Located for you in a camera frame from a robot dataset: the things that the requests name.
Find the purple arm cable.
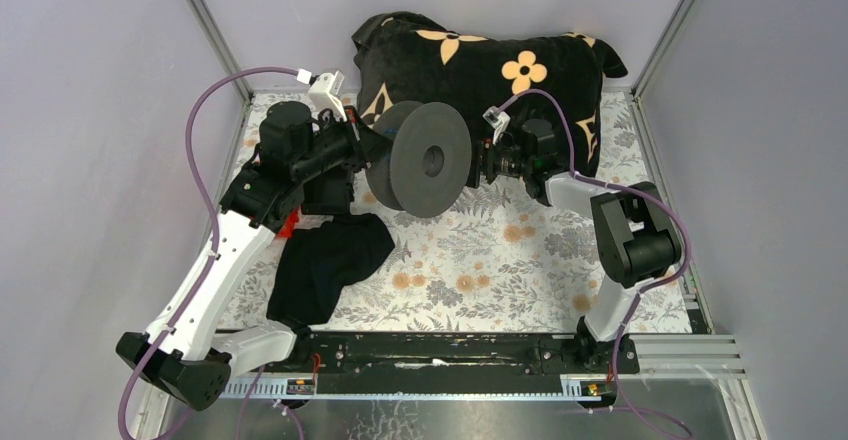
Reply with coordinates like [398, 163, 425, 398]
[117, 66, 313, 440]
[493, 88, 694, 440]

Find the black cloth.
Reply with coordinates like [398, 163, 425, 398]
[266, 213, 395, 326]

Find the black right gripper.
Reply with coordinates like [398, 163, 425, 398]
[445, 132, 532, 190]

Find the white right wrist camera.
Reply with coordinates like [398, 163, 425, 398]
[483, 107, 511, 145]

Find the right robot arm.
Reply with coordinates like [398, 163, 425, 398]
[472, 113, 683, 372]

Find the black plastic box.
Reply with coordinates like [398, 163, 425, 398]
[301, 166, 354, 216]

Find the black flower-pattern plush blanket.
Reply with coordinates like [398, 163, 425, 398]
[351, 11, 628, 177]

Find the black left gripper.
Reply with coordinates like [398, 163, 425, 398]
[289, 104, 393, 183]

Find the floral table mat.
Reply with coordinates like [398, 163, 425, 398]
[221, 89, 694, 334]

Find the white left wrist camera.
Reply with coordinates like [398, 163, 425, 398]
[296, 69, 346, 121]

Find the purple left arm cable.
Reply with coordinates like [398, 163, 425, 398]
[117, 66, 313, 440]

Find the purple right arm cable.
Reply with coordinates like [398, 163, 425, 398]
[493, 88, 694, 440]

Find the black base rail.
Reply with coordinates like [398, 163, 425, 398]
[266, 331, 640, 396]

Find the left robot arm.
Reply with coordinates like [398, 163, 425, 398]
[116, 101, 392, 411]

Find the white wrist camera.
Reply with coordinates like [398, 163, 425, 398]
[296, 69, 346, 121]
[483, 107, 511, 145]

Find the grey perforated spool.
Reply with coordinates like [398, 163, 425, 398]
[365, 101, 472, 218]

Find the red plastic box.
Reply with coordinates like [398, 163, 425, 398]
[277, 210, 300, 239]

